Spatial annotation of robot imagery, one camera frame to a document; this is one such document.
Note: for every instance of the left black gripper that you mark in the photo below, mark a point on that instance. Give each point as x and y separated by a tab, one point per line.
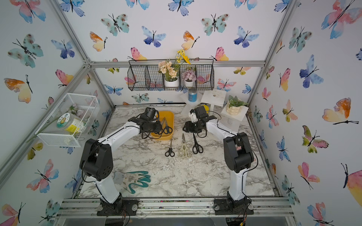
159	126

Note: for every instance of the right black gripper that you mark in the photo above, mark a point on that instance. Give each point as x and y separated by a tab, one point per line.
188	127

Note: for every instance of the yellow plastic storage box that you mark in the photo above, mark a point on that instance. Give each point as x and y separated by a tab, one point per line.
167	122

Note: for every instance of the large black scissors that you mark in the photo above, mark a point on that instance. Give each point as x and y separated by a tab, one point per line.
197	148

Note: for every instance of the cream handled kitchen scissors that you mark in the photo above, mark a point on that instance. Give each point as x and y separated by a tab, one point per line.
184	150

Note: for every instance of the small black scissors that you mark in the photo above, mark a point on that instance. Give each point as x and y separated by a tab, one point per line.
166	128
170	152

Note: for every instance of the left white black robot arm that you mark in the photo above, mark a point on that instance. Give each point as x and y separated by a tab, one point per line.
97	158

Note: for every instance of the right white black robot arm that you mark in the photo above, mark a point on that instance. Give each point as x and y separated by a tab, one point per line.
238	154

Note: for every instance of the yellow plastic jar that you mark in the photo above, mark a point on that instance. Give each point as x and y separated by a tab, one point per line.
206	108

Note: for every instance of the white tiered display stand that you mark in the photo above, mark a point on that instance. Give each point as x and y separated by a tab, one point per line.
216	98

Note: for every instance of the blue tin can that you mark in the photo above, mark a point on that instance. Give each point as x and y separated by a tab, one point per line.
192	95

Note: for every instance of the succulent in cream pot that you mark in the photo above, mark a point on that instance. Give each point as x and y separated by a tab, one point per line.
234	105

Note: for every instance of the peach flowers white pot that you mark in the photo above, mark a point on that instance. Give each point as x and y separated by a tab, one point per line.
170	72

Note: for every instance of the purple flowers white pot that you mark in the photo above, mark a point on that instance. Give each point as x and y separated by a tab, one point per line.
189	77

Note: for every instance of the yellow artificial flower sprig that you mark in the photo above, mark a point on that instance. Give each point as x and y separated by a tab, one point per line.
181	57

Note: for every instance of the green lid yellow jar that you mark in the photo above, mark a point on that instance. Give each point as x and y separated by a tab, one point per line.
70	123

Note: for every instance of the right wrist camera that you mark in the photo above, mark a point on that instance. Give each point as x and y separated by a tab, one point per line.
192	115

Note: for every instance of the black wire wall basket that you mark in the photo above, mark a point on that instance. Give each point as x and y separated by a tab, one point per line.
150	75

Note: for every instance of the clear acrylic wall box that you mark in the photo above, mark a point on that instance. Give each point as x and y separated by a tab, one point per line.
86	107

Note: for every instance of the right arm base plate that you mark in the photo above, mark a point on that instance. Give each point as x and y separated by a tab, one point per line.
228	206

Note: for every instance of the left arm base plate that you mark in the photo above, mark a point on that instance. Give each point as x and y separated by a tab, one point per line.
120	207

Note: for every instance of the aluminium front rail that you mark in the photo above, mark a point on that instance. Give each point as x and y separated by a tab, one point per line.
176	207

